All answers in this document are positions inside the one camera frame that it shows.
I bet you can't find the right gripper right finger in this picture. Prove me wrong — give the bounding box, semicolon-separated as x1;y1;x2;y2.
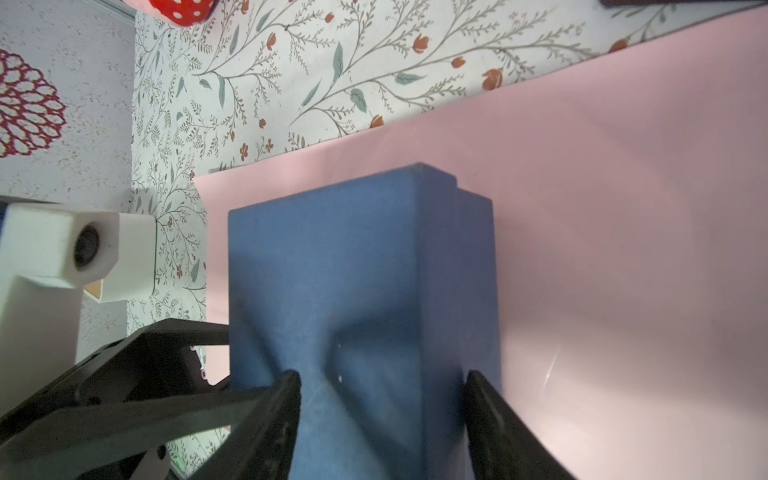
464;370;574;480

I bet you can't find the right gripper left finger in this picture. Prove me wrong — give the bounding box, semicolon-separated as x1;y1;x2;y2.
192;370;301;479

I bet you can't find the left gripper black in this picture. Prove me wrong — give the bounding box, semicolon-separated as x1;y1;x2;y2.
1;318;229;479

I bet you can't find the blue gift box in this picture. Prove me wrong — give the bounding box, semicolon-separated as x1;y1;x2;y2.
228;165;501;479

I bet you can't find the pink wrapping paper sheet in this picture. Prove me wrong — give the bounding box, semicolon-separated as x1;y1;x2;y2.
196;6;767;479

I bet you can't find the white tissue box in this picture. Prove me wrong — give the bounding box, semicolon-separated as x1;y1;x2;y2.
84;213;157;303

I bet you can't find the pink plush toy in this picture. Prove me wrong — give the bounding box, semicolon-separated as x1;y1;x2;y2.
123;0;218;27

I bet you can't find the red tape dispenser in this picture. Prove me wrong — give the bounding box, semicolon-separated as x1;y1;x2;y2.
599;0;755;8

